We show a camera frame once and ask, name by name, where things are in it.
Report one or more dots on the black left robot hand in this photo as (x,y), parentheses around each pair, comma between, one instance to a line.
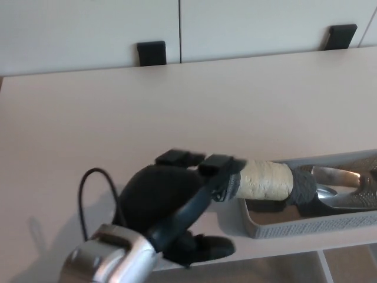
(150,194)

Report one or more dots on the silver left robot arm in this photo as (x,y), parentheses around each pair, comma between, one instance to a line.
(106,256)

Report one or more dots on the white desk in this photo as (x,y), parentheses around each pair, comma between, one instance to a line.
(88,118)

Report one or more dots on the grey perforated container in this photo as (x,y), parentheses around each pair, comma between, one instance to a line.
(309,228)

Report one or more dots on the white cabinet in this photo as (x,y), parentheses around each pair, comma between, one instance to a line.
(88,29)

